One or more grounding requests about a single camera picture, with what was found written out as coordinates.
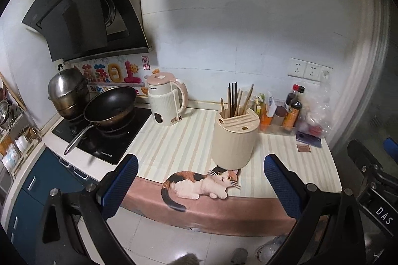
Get light wooden chopstick gold band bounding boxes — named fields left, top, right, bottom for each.
left=220, top=98, right=225, bottom=118

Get black induction cooktop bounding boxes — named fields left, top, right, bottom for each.
left=52, top=107, right=151, bottom=165

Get small brown card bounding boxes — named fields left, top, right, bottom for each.
left=297, top=144, right=311, bottom=153

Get blue phone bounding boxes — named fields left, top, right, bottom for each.
left=296, top=132, right=322, bottom=148

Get striped cat print mat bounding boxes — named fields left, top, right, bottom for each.
left=122, top=109, right=342, bottom=236

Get blue cabinet drawers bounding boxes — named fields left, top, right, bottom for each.
left=7, top=148, right=97, bottom=258

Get orange label sauce bottle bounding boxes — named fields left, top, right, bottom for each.
left=282, top=98, right=302, bottom=131

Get brown lid jar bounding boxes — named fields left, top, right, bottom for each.
left=271, top=106, right=287, bottom=126

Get large plastic bag right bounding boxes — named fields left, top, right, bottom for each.
left=297, top=86, right=332, bottom=138

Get black wok pan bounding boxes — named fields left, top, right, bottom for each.
left=63, top=86, right=137, bottom=155

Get beige utensil holder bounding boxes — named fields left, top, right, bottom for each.
left=210, top=109, right=260, bottom=170

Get red cap soy sauce bottle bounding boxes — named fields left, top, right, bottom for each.
left=285, top=84, right=299, bottom=111

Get black cap sauce bottle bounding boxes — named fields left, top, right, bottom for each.
left=296, top=86, right=305, bottom=104

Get plain light wooden chopstick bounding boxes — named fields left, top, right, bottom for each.
left=233, top=89, right=242, bottom=117

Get pink white electric kettle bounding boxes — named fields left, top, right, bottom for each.
left=147, top=72, right=188, bottom=127

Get stainless steel pot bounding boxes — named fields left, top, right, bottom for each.
left=48, top=64, right=90, bottom=120

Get black chopstick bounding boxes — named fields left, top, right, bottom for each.
left=233, top=82, right=239, bottom=116

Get black range hood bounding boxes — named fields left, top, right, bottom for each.
left=22, top=0, right=151, bottom=61

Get colourful wall sticker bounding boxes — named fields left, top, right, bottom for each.
left=67, top=55, right=160, bottom=96

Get white wall socket panel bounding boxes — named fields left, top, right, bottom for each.
left=287, top=58, right=333, bottom=81

